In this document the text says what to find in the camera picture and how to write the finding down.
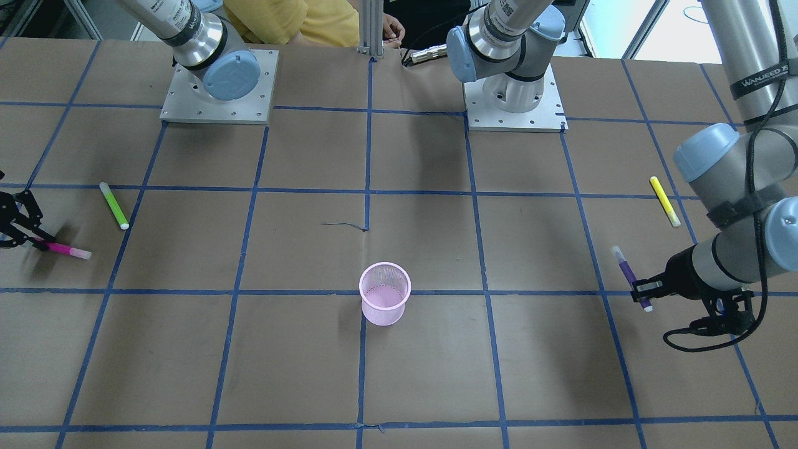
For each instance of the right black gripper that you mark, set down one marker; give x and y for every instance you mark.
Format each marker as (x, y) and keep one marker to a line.
(14, 219)

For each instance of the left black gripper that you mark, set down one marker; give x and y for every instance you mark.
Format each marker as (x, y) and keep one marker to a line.
(681, 272)

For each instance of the purple pen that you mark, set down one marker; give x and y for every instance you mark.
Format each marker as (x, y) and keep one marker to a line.
(630, 277)

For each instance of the pink pen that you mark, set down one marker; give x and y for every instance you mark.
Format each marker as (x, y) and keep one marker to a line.
(66, 249)

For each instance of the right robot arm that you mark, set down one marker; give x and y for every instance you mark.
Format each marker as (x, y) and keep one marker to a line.
(201, 41)

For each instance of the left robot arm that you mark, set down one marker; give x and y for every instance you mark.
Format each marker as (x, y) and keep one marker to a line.
(737, 175)

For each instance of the pink mesh cup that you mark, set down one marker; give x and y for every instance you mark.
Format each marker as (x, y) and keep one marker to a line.
(384, 288)

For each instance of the yellow pen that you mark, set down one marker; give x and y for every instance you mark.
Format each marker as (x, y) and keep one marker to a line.
(664, 201)

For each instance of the green pen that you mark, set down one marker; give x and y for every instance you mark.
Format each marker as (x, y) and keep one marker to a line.
(114, 206)

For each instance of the person in yellow shirt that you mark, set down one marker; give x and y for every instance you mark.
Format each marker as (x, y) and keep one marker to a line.
(307, 23)

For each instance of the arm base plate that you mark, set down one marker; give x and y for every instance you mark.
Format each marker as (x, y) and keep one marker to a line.
(502, 104)
(236, 89)

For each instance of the aluminium frame post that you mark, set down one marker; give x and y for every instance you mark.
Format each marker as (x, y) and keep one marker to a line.
(371, 16)

